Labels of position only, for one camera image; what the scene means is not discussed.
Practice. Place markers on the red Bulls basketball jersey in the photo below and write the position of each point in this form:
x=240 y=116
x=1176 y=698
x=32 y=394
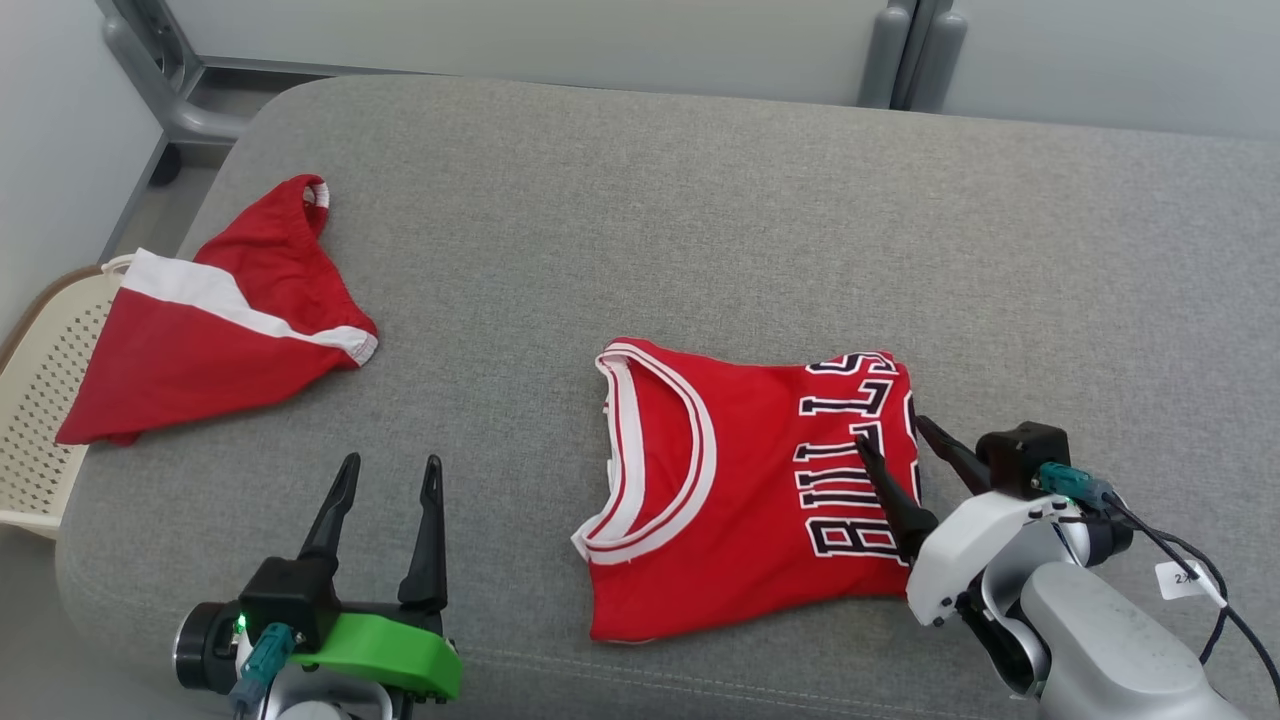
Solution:
x=750 y=480

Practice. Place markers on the red shorts with white stripe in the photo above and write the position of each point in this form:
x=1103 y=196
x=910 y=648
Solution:
x=200 y=350

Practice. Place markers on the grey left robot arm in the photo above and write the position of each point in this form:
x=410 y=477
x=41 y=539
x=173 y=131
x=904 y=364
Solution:
x=205 y=650

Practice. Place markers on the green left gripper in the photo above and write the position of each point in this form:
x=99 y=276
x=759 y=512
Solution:
x=400 y=650

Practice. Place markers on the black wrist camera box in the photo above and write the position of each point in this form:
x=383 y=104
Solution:
x=1025 y=455
x=285 y=595

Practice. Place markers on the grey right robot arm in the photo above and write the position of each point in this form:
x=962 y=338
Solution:
x=1110 y=650

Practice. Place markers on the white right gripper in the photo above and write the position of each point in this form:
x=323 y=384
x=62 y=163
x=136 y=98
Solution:
x=960 y=545

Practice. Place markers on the grey metal frame leg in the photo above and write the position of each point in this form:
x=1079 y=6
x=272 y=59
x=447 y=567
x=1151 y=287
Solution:
x=180 y=110

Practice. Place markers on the cream plastic laundry basket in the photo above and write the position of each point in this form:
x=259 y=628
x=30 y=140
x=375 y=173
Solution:
x=40 y=400

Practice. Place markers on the grey partition post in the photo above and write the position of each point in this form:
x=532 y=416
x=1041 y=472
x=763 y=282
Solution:
x=910 y=50

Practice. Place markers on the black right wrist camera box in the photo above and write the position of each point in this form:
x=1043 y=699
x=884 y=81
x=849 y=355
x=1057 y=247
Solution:
x=1025 y=455

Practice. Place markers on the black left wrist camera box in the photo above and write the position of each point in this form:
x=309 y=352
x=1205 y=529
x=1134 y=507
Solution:
x=285 y=595

